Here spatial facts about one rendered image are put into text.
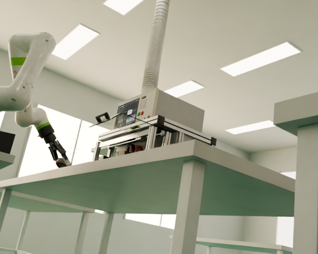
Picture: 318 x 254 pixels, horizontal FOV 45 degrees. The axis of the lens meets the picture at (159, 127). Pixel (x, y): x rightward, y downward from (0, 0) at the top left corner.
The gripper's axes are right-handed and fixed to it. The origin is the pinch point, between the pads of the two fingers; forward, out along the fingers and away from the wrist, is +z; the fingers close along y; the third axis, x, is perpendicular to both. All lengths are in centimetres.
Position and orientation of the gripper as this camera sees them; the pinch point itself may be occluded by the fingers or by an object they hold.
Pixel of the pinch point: (64, 164)
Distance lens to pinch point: 243.9
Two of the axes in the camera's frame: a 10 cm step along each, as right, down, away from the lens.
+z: 4.9, 8.7, -0.2
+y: 5.3, -3.2, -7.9
